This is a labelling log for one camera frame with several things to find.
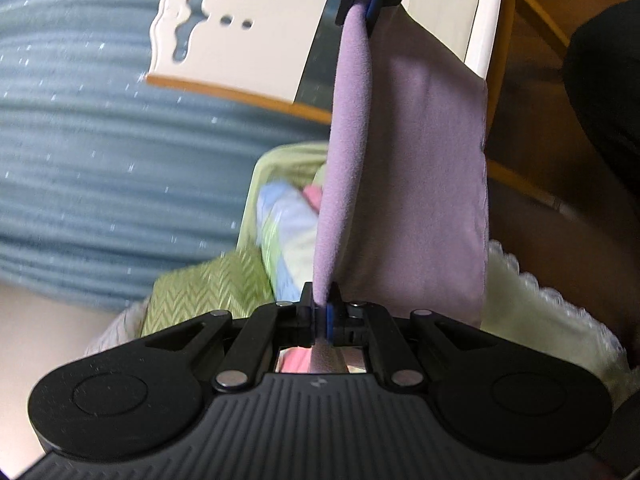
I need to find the blue curtain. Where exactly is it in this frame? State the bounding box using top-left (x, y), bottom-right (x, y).
top-left (0, 0), bottom-right (334, 312)

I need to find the white wooden chair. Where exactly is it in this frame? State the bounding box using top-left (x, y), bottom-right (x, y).
top-left (145, 0), bottom-right (572, 202)

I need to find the pastel striped cloth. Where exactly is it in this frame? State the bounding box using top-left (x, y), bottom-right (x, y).
top-left (256, 181), bottom-right (327, 307)

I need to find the pink knit cloth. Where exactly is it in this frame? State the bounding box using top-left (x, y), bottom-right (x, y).
top-left (300, 185), bottom-right (326, 222)

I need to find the person's dark clothing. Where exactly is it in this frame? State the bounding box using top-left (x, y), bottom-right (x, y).
top-left (562, 0), bottom-right (640, 187)

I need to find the green covered sofa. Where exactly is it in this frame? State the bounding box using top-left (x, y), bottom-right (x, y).
top-left (235, 141), bottom-right (632, 406)

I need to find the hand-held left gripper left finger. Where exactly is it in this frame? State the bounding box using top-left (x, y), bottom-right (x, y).
top-left (131, 282), bottom-right (317, 392)

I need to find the green herringbone cloth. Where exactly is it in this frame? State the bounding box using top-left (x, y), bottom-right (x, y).
top-left (142, 249), bottom-right (274, 337)

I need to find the purple garment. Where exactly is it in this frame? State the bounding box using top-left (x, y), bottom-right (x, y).
top-left (307, 0), bottom-right (490, 375)

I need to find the pale lavender fringed cloth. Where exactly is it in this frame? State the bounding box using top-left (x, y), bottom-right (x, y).
top-left (84, 304), bottom-right (152, 357)

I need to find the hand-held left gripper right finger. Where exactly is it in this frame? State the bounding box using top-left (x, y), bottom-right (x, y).
top-left (324, 282), bottom-right (507, 391)

